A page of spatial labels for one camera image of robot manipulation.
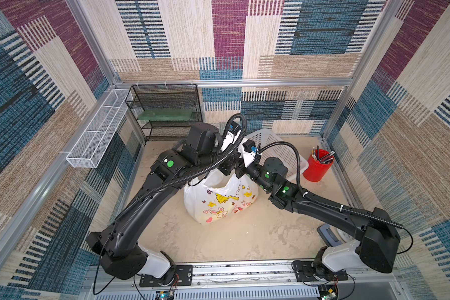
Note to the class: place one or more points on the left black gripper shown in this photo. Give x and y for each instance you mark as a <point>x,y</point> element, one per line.
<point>230,162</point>

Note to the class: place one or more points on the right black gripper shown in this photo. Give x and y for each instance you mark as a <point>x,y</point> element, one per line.
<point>242,169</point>

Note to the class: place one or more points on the white plastic bag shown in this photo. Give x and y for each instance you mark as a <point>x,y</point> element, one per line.
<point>217,196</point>

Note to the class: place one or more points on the white perforated plastic basket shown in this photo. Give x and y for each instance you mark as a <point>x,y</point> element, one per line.
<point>264,137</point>

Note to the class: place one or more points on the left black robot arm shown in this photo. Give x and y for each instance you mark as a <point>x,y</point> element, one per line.
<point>203,150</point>

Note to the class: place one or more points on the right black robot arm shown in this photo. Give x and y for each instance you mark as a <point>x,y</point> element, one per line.
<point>375,238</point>

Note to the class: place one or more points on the red pen cup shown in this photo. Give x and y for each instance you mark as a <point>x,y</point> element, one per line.
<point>316,171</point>

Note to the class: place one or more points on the green board on shelf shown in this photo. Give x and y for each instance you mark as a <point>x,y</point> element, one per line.
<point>166,115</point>

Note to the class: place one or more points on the blue grey small device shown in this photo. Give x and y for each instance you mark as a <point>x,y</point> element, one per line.
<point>328,236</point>

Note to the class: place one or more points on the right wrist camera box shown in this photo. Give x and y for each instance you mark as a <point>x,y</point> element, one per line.
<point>249,152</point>

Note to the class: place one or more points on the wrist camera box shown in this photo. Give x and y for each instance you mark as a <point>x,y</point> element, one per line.
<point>232,133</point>
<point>249,152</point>

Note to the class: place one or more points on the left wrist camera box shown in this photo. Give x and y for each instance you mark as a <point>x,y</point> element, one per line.
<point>232,133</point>

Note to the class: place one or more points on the black wire shelf rack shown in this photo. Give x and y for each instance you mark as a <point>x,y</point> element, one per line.
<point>161,96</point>

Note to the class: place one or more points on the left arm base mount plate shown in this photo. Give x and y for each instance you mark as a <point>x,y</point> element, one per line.
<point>180,275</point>

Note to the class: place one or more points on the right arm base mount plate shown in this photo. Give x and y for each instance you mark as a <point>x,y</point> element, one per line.
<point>308,271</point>

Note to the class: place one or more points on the white wire mesh basket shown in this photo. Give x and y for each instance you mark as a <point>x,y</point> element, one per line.
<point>94,141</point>

